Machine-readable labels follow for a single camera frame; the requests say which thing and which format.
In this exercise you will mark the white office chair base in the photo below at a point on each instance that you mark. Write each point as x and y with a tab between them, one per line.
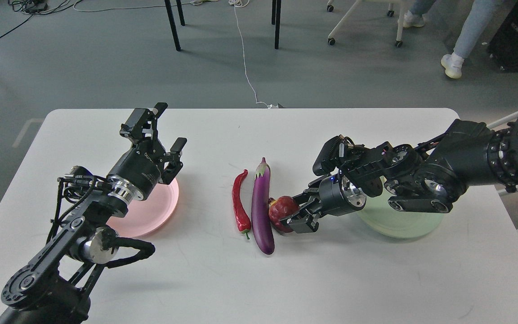
355	12

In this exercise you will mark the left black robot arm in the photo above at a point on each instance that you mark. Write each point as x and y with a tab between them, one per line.
54	287

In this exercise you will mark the red pomegranate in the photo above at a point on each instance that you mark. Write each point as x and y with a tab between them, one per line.
278	209

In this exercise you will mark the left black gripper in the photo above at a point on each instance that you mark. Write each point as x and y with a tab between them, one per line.
147	163

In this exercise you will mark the red chili pepper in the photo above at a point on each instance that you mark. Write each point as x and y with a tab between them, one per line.
243	221

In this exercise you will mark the person's legs and shoes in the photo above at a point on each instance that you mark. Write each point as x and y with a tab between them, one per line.
481	13

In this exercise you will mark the purple eggplant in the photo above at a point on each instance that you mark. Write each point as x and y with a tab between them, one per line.
260	221

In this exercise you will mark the green plate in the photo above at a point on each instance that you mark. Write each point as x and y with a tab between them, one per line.
381	217

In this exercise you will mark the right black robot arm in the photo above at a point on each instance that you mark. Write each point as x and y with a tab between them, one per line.
428	177

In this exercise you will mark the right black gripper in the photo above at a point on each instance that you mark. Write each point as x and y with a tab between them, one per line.
328	195

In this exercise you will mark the pink plate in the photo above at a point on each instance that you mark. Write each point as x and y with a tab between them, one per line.
145	217

